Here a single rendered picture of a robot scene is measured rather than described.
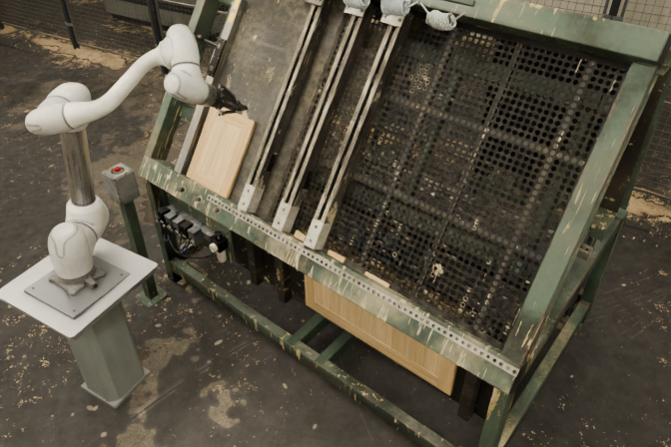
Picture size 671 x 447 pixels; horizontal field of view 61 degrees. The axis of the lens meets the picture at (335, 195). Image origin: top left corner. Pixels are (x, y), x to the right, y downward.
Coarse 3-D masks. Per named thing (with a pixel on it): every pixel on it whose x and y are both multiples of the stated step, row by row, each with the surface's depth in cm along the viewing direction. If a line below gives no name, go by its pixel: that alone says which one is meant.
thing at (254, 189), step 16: (320, 0) 249; (320, 16) 255; (304, 32) 258; (320, 32) 259; (304, 48) 257; (304, 64) 259; (288, 80) 260; (304, 80) 263; (288, 96) 259; (288, 112) 263; (272, 128) 263; (272, 144) 263; (256, 160) 266; (272, 160) 267; (256, 176) 265; (256, 192) 267; (240, 208) 268; (256, 208) 271
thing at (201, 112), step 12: (240, 0) 285; (240, 12) 287; (228, 24) 287; (228, 36) 287; (228, 48) 290; (216, 72) 289; (216, 84) 292; (204, 108) 292; (192, 120) 295; (204, 120) 295; (192, 132) 294; (192, 144) 295; (180, 156) 297; (180, 168) 296
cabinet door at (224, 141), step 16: (208, 128) 291; (224, 128) 286; (240, 128) 280; (208, 144) 291; (224, 144) 285; (240, 144) 279; (192, 160) 295; (208, 160) 290; (224, 160) 284; (240, 160) 278; (192, 176) 294; (208, 176) 288; (224, 176) 283; (224, 192) 282
